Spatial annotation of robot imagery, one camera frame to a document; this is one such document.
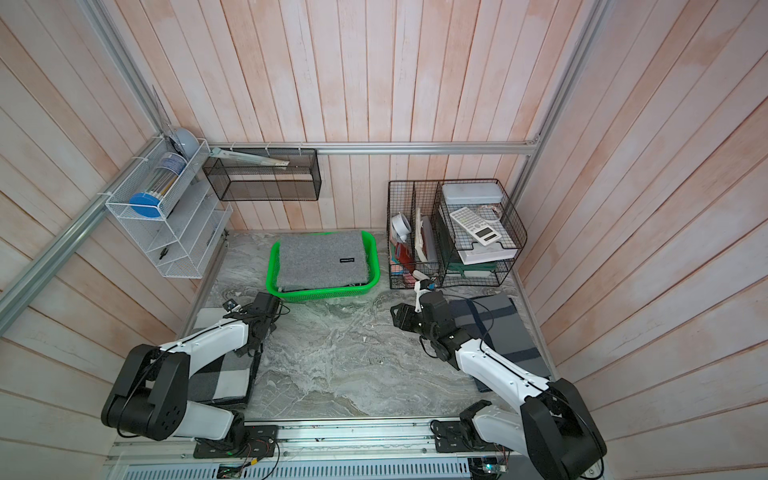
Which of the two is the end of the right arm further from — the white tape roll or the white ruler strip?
the white ruler strip

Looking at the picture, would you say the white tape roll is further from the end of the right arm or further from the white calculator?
the end of the right arm

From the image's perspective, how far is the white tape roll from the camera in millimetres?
1109

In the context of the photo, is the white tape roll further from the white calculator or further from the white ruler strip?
the white ruler strip

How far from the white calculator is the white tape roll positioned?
22 centimetres

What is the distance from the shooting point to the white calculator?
90 centimetres
